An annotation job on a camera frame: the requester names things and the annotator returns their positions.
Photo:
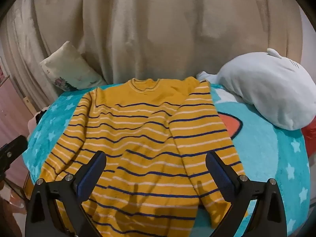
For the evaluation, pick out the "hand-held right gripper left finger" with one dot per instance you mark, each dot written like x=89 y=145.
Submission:
x=90 y=177

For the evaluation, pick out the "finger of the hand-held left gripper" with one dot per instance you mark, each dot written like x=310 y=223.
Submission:
x=13 y=150

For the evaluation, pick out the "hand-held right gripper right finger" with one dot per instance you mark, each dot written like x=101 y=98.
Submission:
x=222 y=177

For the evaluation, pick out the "yellow striped sweater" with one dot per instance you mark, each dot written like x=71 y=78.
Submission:
x=143 y=138

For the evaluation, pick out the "pink wardrobe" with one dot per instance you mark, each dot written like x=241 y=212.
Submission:
x=11 y=118

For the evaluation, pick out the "pink white cloth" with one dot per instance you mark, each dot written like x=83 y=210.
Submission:
x=37 y=118

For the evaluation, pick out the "teal star print blanket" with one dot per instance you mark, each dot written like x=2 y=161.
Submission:
x=271 y=153

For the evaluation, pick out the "red cloth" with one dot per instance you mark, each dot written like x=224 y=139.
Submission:
x=310 y=135

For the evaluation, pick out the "white floral pillow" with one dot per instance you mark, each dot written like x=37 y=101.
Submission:
x=66 y=66

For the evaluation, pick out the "white plush toy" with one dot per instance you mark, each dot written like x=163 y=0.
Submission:
x=266 y=88

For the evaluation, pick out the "beige curtain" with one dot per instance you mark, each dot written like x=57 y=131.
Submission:
x=158 y=29

